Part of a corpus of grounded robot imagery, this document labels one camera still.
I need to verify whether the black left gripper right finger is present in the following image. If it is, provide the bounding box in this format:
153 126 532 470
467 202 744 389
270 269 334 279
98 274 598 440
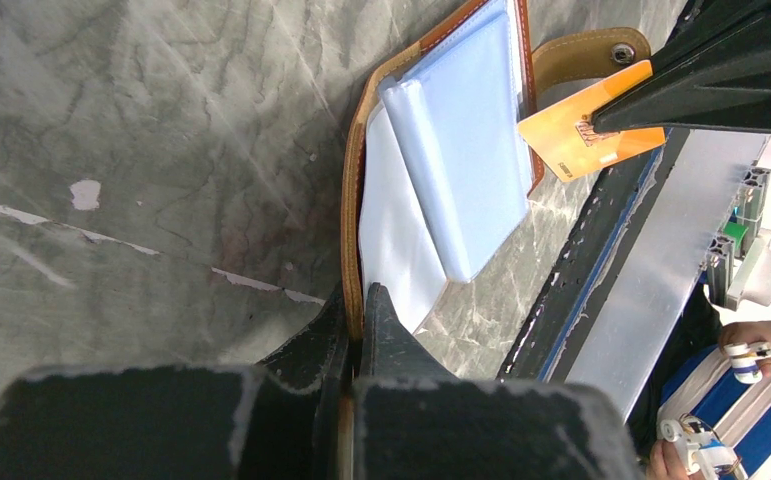
352 283 642 479

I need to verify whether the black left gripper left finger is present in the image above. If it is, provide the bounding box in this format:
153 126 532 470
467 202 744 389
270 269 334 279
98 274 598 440
0 291 348 479

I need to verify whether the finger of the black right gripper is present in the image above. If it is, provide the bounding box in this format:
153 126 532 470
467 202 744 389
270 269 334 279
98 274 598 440
592 1 771 134

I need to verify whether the brown leather card holder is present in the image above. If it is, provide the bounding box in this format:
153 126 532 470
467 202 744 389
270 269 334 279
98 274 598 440
341 1 651 340

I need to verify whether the operator hand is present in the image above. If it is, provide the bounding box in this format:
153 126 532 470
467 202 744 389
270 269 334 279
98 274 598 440
718 321 771 352

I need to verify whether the white blue teleoperation controller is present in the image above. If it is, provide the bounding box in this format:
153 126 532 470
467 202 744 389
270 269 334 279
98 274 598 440
724 342 771 385

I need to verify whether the operator striped clothing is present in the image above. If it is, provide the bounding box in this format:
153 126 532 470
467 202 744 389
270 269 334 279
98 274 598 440
627 290 771 479

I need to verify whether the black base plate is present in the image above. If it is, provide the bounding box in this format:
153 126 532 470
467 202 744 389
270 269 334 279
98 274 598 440
496 128 690 381

